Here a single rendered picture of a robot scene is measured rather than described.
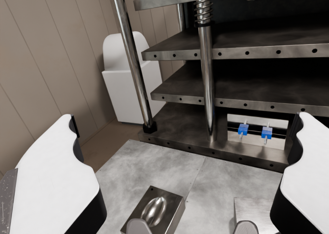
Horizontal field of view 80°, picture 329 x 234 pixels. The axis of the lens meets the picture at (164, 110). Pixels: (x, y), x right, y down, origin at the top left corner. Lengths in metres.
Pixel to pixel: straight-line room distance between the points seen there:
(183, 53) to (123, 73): 1.60
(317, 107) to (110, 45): 2.23
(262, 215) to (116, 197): 0.58
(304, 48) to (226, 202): 0.65
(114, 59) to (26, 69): 0.94
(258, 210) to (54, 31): 2.57
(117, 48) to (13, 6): 1.04
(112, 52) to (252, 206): 2.29
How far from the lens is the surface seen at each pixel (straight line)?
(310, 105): 1.02
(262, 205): 0.75
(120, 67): 2.60
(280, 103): 1.01
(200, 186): 0.92
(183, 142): 1.17
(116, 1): 1.08
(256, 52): 0.93
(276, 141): 1.12
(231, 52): 0.95
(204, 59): 0.93
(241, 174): 0.98
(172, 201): 0.81
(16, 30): 2.55
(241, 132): 1.08
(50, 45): 2.69
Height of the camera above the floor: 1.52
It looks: 29 degrees down
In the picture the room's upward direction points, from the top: 11 degrees counter-clockwise
